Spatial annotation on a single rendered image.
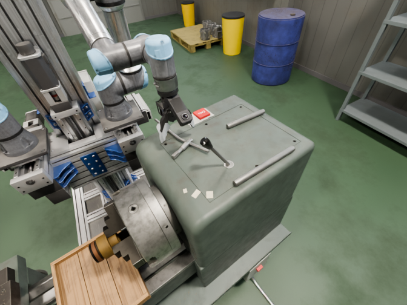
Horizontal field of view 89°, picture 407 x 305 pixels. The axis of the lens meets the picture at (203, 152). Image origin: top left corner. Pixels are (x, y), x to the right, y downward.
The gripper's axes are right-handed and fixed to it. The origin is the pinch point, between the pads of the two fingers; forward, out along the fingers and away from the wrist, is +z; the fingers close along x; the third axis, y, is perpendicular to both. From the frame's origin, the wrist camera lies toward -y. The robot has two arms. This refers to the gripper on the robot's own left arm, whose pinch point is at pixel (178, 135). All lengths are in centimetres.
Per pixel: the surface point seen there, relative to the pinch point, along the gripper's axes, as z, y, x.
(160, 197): 10.7, -13.6, 17.7
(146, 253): 15.2, -26.4, 30.5
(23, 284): 40, 4, 79
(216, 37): 111, 364, -300
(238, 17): 58, 284, -292
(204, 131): 4.0, 0.1, -12.1
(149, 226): 9.3, -21.9, 25.9
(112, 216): 13.0, -8.4, 35.1
